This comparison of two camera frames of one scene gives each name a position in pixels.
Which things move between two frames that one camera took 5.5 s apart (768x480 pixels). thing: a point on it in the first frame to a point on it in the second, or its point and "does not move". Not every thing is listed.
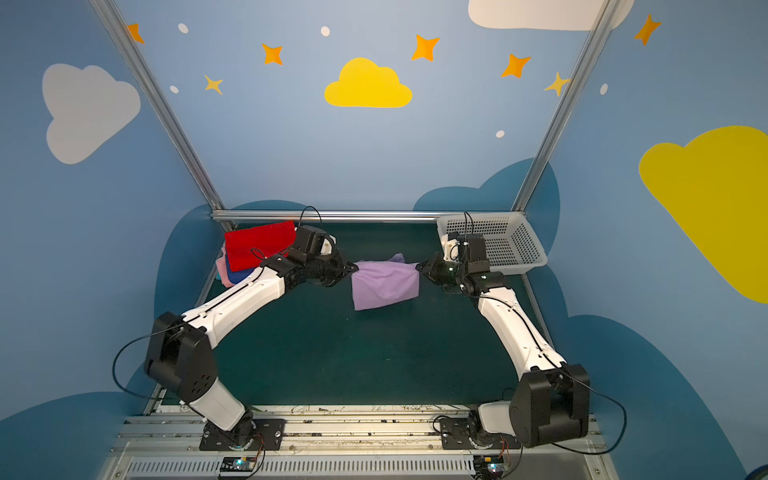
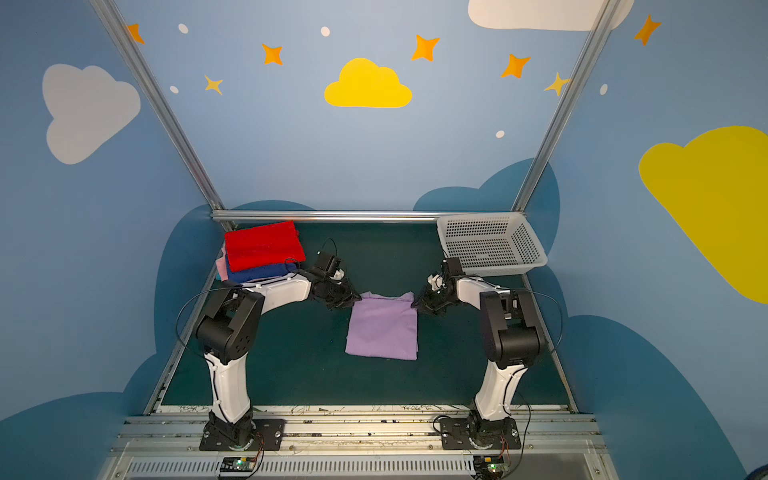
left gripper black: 335,267 to 335,291
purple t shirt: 378,284 to 383,325
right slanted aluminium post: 585,60 does not move
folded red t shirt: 249,247 does not move
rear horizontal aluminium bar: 368,215 does not move
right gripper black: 437,270 to 435,297
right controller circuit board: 489,466 does not move
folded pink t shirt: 223,267 does not move
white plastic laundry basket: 511,244 does not move
